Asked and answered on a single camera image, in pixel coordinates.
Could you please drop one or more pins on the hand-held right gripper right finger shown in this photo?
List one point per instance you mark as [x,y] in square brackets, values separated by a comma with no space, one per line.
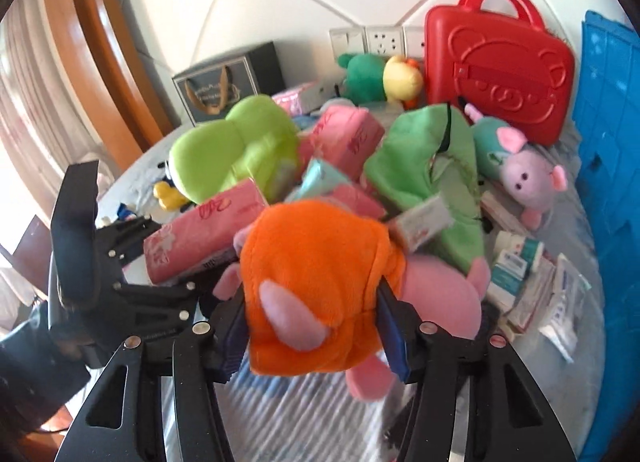
[392,337]

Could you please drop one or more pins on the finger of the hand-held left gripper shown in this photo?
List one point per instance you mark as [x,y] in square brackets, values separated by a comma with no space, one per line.
[125,239]
[160,307]

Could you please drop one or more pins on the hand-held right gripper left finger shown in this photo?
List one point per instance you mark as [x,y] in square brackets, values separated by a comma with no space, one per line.
[232,347]

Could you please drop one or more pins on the pink tissue pack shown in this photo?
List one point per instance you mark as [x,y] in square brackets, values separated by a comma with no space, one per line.
[200,232]
[345,137]

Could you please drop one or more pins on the blue plastic crate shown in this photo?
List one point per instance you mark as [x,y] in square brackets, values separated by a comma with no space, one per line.
[610,152]

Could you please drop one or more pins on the person's left forearm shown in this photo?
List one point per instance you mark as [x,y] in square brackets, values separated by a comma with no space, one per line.
[30,372]

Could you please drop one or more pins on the small yellow duck toy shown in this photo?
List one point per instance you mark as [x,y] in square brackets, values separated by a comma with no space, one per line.
[170,197]

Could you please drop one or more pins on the curtain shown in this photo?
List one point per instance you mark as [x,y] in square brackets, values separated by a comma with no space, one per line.
[35,132]

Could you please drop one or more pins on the white and pink medicine box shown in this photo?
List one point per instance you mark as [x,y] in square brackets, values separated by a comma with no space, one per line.
[420,222]

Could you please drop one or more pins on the white and teal medicine box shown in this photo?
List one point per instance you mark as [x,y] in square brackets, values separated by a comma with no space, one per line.
[507,277]

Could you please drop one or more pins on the lime green frog plush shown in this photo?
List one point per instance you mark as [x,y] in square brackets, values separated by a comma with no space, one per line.
[225,152]

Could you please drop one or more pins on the white medicine bottle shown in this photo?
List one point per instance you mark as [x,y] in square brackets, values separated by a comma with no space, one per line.
[507,244]

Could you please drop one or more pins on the light blue tissue pack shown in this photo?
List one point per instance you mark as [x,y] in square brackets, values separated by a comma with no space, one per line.
[322,179]

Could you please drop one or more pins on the white medicine sachets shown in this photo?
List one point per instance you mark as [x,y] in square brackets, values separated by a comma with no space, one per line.
[567,307]

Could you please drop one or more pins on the dark green plush toy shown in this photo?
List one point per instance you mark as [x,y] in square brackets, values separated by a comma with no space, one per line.
[410,152]

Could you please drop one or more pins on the dark tea box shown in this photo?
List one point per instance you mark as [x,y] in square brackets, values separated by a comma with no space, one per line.
[225,82]

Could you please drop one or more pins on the wooden pillar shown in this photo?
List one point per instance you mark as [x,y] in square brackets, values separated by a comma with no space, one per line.
[100,52]

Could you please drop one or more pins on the pink pig plush teal outfit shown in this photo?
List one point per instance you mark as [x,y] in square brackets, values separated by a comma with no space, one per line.
[530,177]

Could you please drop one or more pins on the pink tissue box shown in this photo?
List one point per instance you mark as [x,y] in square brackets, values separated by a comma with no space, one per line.
[295,98]

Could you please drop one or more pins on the green and yellow duck plush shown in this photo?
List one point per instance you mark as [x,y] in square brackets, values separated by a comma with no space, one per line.
[370,77]

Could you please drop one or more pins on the red toy suitcase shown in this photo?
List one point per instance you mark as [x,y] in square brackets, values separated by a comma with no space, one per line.
[500,72]

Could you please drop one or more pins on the white wall socket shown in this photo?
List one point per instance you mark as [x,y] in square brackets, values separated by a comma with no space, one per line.
[384,41]

